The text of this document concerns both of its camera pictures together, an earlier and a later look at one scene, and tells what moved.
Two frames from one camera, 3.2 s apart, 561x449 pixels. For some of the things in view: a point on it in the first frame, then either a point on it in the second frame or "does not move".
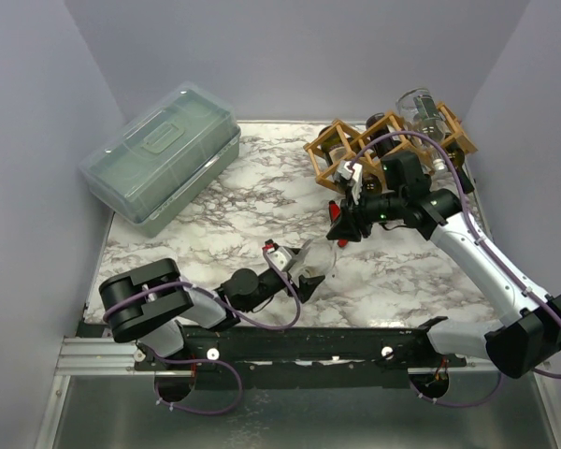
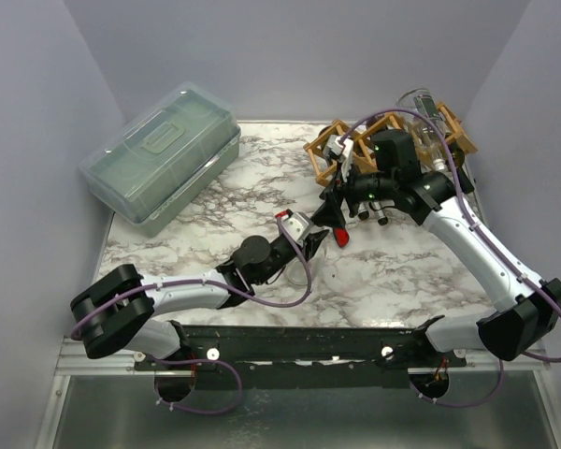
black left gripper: x=305 y=284 -> x=309 y=244
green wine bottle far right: x=457 y=156 does not move
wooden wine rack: x=436 y=129 does not move
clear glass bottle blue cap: x=420 y=113 does not move
